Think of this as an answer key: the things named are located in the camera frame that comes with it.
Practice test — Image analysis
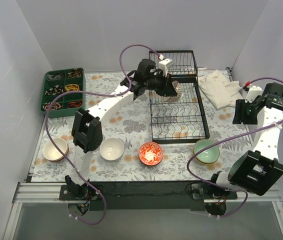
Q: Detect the brown patterned bowl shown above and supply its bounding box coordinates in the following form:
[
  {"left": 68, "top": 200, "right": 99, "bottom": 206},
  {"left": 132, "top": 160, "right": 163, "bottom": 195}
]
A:
[{"left": 162, "top": 80, "right": 183, "bottom": 103}]

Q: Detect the black wire dish rack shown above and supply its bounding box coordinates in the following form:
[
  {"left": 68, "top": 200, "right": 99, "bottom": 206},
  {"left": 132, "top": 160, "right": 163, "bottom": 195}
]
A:
[{"left": 149, "top": 50, "right": 210, "bottom": 144}]

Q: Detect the red floral bowl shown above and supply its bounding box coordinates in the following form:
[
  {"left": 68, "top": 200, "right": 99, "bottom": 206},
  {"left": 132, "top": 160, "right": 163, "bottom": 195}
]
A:
[{"left": 138, "top": 141, "right": 164, "bottom": 167}]

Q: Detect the plain white bowl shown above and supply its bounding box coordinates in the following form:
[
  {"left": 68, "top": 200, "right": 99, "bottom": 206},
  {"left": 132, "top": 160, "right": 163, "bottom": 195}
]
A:
[{"left": 99, "top": 138, "right": 125, "bottom": 161}]

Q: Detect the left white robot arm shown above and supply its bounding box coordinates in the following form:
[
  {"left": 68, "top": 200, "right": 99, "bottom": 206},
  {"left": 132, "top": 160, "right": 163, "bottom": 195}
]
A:
[{"left": 65, "top": 58, "right": 177, "bottom": 200}]

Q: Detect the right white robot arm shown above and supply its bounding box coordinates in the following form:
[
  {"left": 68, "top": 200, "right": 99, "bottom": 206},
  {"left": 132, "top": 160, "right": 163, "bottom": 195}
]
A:
[{"left": 207, "top": 82, "right": 283, "bottom": 199}]

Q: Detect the white folded cloth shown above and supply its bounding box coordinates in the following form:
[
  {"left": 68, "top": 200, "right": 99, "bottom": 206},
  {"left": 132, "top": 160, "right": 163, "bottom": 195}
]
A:
[{"left": 198, "top": 70, "right": 243, "bottom": 110}]

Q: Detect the mint green bowl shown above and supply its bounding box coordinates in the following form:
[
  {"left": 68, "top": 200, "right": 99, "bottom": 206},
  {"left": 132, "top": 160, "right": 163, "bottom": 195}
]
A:
[{"left": 193, "top": 139, "right": 220, "bottom": 161}]

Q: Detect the yellow bowl under green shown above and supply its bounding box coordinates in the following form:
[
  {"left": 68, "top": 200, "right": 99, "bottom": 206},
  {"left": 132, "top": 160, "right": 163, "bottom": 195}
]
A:
[{"left": 195, "top": 157, "right": 218, "bottom": 165}]

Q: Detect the floral table mat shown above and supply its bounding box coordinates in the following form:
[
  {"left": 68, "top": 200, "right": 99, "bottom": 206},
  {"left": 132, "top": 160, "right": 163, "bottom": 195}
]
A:
[{"left": 31, "top": 69, "right": 262, "bottom": 182}]

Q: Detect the green compartment tray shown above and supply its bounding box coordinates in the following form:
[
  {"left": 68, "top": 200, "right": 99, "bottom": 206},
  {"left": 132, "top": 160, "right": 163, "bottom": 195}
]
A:
[{"left": 39, "top": 67, "right": 86, "bottom": 118}]

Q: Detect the cream white bowl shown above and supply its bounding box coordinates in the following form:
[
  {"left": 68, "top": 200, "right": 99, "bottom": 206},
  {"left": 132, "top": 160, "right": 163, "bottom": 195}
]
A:
[{"left": 43, "top": 138, "right": 69, "bottom": 163}]

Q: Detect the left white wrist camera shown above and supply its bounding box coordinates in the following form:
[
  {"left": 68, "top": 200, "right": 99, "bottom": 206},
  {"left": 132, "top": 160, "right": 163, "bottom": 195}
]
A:
[{"left": 158, "top": 58, "right": 173, "bottom": 77}]

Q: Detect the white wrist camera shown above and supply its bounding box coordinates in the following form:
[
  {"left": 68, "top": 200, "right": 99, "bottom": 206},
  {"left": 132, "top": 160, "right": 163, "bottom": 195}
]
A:
[
  {"left": 243, "top": 84, "right": 263, "bottom": 103},
  {"left": 158, "top": 58, "right": 173, "bottom": 77}
]

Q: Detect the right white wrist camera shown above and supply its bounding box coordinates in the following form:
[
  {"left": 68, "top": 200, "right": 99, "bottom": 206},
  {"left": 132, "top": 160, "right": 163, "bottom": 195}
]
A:
[{"left": 243, "top": 84, "right": 263, "bottom": 103}]

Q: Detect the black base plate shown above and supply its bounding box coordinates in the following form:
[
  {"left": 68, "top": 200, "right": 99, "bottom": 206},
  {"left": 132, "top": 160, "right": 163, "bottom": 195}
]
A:
[{"left": 58, "top": 178, "right": 238, "bottom": 211}]

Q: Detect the aluminium frame rail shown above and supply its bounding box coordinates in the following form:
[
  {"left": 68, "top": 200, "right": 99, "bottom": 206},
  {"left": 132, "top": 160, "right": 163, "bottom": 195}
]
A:
[{"left": 13, "top": 182, "right": 282, "bottom": 203}]

